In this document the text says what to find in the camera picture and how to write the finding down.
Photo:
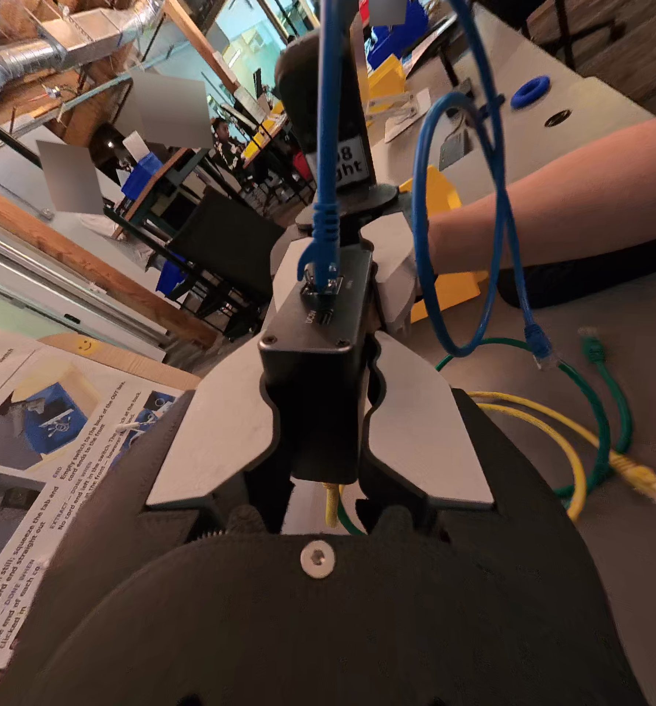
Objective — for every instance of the black chair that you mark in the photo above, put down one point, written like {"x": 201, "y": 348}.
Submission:
{"x": 223, "y": 248}

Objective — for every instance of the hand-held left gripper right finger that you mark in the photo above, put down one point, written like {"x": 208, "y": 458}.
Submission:
{"x": 424, "y": 441}

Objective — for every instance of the yellow plastic bin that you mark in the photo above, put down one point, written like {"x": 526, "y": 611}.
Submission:
{"x": 443, "y": 193}

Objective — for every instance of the silver ventilation duct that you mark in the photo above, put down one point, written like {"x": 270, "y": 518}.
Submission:
{"x": 19, "y": 66}

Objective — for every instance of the yellow storage bin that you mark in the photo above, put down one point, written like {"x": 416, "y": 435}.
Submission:
{"x": 386, "y": 82}

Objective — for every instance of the blue storage bin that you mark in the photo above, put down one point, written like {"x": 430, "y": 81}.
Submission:
{"x": 170, "y": 278}
{"x": 143, "y": 176}

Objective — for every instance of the wooden beam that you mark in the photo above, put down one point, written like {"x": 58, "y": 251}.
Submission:
{"x": 85, "y": 259}

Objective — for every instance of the black ethernet switch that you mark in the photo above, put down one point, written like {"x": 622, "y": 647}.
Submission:
{"x": 317, "y": 386}

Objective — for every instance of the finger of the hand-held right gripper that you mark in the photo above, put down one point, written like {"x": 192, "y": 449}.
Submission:
{"x": 282, "y": 252}
{"x": 397, "y": 253}

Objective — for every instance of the wooden display board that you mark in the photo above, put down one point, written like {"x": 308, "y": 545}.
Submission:
{"x": 140, "y": 367}

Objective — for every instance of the glass partition door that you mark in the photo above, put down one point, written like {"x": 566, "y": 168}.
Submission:
{"x": 30, "y": 276}

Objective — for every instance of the person's right forearm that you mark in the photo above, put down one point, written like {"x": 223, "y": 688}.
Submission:
{"x": 554, "y": 209}

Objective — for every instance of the printed instruction sheet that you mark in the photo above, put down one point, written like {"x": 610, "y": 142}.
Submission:
{"x": 30, "y": 551}

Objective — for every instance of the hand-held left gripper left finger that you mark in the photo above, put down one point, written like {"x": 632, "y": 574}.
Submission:
{"x": 217, "y": 435}

